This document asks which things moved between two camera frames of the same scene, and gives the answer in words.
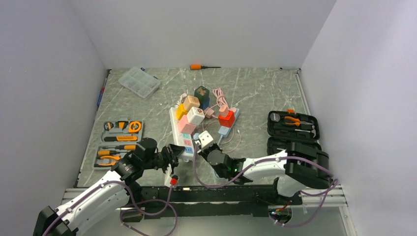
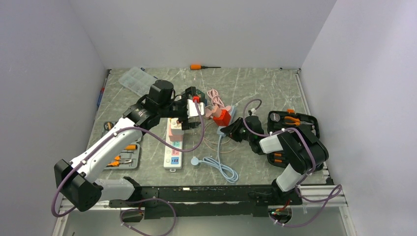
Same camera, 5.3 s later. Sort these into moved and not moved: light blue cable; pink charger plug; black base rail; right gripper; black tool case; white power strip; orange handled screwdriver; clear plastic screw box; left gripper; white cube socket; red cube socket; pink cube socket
Moved: light blue cable; left gripper; pink charger plug; pink cube socket; white power strip; red cube socket; right gripper; white cube socket
Not moved: clear plastic screw box; black base rail; black tool case; orange handled screwdriver
